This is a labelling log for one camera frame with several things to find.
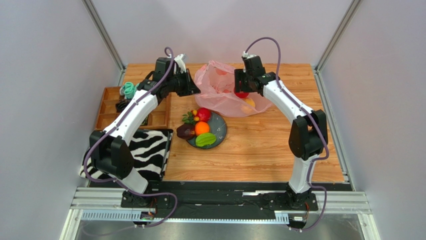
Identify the dark round plate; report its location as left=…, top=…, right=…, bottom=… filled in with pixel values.
left=186, top=111, right=228, bottom=150

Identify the pink plastic bag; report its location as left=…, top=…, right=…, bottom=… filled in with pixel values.
left=193, top=60, right=272, bottom=118

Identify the dark purple fruit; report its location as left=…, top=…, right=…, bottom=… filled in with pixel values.
left=176, top=123, right=196, bottom=140

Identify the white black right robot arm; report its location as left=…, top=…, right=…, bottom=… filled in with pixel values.
left=234, top=52, right=328, bottom=194

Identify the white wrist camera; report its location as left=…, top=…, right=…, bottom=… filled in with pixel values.
left=241, top=51, right=257, bottom=60
left=173, top=53, right=188, bottom=74

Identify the red apple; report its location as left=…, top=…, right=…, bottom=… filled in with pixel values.
left=234, top=92, right=249, bottom=99

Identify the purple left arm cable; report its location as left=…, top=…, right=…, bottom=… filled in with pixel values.
left=82, top=46, right=179, bottom=229

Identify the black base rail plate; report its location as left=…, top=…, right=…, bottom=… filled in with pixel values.
left=120, top=181, right=319, bottom=220

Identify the red berry sprig with leaves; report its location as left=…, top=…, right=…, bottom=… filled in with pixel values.
left=181, top=107, right=212, bottom=125

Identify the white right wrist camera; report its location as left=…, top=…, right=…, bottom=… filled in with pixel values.
left=241, top=51, right=257, bottom=60

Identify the wooden compartment tray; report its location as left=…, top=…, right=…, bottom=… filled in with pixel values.
left=94, top=86, right=171, bottom=131

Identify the yellow peach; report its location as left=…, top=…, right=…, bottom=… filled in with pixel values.
left=241, top=97, right=256, bottom=116

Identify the zebra pattern cloth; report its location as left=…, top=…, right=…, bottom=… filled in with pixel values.
left=78, top=128, right=174, bottom=182

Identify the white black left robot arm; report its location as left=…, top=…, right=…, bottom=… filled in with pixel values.
left=83, top=53, right=201, bottom=197

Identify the teal rolled sock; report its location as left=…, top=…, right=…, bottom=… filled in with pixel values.
left=119, top=82, right=137, bottom=100

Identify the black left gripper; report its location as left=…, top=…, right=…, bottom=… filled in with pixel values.
left=166, top=69, right=201, bottom=98

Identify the orange fruit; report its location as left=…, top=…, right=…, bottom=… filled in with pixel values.
left=194, top=121, right=210, bottom=136

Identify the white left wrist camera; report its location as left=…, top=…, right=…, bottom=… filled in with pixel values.
left=173, top=53, right=188, bottom=74

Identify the black rolled sock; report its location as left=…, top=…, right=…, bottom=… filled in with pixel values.
left=115, top=99, right=130, bottom=113

